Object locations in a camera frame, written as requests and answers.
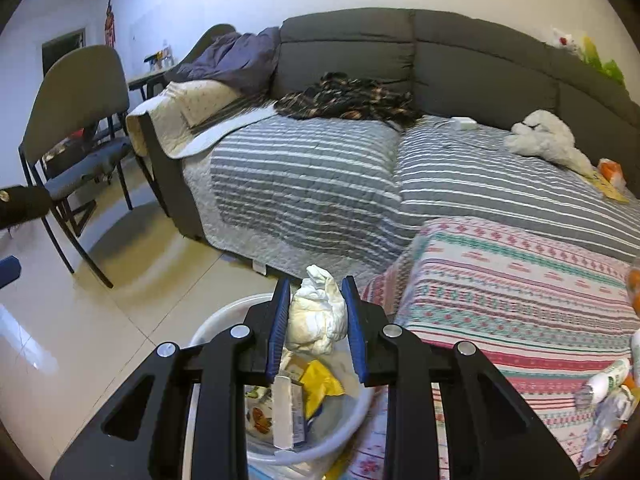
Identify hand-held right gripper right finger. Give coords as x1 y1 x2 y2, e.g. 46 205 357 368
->
341 275 588 480

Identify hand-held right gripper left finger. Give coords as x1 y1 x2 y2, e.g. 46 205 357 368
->
50 276 293 480

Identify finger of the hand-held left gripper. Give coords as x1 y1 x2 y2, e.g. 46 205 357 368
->
0 185 52 231
0 256 22 291

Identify white tissue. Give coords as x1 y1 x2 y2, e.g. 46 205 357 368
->
284 264 348 357

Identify white round bin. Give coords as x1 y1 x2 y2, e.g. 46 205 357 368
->
182 294 377 480

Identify white bottle green label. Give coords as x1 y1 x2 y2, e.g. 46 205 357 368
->
575 357 632 411

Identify dark patterned bag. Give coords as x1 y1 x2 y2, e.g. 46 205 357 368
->
42 130 96 171

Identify white blue carton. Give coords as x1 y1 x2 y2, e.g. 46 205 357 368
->
272 370 308 450

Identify colourful snack packet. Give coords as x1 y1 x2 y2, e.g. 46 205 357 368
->
245 385 275 442

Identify grey chair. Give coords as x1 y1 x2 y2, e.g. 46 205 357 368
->
19 45 135 289
177 23 237 68

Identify patterned tablecloth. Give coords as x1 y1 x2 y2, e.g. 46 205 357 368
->
345 215 640 480

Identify cream quilted throw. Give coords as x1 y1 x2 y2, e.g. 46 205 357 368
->
125 92 281 158

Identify wooden side table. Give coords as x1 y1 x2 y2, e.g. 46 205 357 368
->
127 67 173 106

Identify beige dotted pillow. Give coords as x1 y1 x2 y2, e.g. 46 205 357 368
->
164 79 241 128

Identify dark plaid shirt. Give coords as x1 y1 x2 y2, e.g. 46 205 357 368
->
274 72 423 133

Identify dark blue jacket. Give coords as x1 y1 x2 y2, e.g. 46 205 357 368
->
175 27 282 96

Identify grey sofa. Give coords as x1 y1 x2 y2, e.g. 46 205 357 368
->
142 7 640 241

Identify white plush dog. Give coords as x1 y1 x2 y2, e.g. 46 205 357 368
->
504 109 597 177

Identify yellow book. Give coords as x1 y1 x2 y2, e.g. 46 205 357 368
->
590 170 632 205

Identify orange plastic bag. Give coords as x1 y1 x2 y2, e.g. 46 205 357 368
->
597 158 627 190

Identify white plush toy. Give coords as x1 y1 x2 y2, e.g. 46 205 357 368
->
544 26 585 58

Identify green plush toy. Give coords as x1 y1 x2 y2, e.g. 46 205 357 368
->
597 59 626 86

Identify yellow corn plush toy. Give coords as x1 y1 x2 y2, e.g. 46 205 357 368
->
580 35 603 67

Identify red wall hanging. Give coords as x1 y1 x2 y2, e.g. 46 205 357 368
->
102 0 118 48

